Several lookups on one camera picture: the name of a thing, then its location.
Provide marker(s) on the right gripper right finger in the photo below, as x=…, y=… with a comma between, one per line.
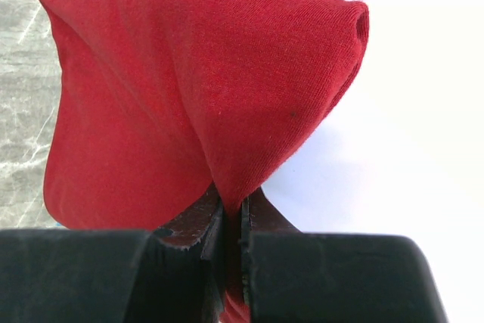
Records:
x=292, y=276

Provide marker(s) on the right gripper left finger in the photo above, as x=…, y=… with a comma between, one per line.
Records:
x=171, y=274

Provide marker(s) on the red t shirt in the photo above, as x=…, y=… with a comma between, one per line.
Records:
x=162, y=98

